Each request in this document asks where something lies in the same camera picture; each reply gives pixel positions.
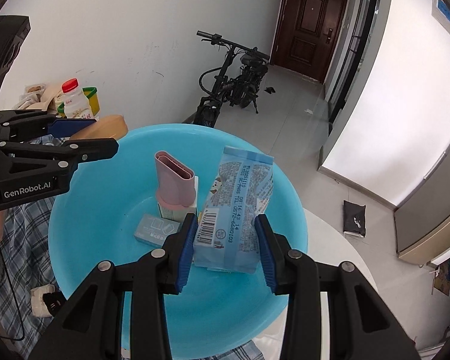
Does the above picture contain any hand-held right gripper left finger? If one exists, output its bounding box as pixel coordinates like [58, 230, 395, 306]
[30, 213, 199, 360]

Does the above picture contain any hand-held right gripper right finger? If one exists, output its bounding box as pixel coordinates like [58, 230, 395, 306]
[254, 214, 422, 360]

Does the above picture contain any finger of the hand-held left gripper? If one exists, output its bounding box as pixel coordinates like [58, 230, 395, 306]
[0, 138, 119, 166]
[0, 109, 98, 143]

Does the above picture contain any blue snack packet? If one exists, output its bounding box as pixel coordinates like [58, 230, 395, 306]
[192, 145, 275, 274]

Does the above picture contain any blue plastic basin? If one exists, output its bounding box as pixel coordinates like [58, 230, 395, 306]
[48, 123, 309, 359]

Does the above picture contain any red-capped drink bottle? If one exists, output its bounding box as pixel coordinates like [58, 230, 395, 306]
[61, 78, 95, 121]

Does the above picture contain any beige case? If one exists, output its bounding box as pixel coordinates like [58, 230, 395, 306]
[65, 115, 129, 143]

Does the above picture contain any yellow container with green rim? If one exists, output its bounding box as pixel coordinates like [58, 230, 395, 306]
[58, 87, 99, 119]

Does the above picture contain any small grey-blue pack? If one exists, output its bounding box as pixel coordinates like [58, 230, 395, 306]
[134, 213, 181, 248]

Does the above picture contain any plastic bag with bread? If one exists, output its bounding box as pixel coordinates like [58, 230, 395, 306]
[17, 82, 66, 112]

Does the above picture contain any blue plaid cloth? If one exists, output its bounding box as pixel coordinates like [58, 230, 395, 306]
[0, 133, 265, 360]

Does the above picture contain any pink oval tube container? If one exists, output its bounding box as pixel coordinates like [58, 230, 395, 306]
[154, 151, 196, 211]

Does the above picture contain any black bag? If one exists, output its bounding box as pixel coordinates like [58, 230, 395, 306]
[343, 200, 367, 238]

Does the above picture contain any white power adapter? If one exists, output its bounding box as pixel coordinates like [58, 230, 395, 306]
[31, 284, 66, 317]

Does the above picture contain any black electric bike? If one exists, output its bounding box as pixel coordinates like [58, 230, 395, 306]
[193, 30, 271, 128]

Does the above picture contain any gold grey fridge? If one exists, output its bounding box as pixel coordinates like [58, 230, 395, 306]
[394, 200, 450, 259]

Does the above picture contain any brown entrance door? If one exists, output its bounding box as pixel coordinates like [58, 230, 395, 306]
[271, 0, 349, 83]

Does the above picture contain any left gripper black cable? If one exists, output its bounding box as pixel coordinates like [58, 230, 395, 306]
[0, 242, 25, 344]

